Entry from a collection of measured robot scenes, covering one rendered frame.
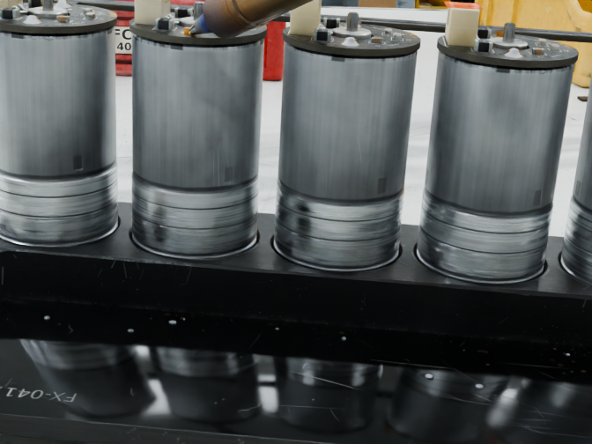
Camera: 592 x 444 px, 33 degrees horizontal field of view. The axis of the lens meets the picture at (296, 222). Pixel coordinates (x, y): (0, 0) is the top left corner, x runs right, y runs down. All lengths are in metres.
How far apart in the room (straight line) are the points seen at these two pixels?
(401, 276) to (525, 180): 0.03
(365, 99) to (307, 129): 0.01
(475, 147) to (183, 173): 0.05
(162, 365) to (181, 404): 0.01
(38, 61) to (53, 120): 0.01
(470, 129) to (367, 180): 0.02
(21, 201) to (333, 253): 0.06
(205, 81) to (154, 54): 0.01
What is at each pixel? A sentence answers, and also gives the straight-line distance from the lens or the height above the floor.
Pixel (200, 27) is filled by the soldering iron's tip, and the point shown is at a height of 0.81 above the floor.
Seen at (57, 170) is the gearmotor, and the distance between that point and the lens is 0.19.
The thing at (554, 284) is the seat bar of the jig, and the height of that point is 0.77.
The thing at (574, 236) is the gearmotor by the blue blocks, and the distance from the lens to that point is 0.20.
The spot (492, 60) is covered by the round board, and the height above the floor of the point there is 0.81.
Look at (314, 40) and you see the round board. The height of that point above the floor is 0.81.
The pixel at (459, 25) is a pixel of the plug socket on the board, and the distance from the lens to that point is 0.18.
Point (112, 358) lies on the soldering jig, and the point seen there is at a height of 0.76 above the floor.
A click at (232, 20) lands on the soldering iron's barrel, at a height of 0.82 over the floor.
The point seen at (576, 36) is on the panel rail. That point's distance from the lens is 0.20.
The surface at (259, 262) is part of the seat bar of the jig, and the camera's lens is 0.19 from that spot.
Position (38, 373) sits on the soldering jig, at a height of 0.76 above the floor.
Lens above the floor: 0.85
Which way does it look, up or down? 21 degrees down
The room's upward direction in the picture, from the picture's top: 3 degrees clockwise
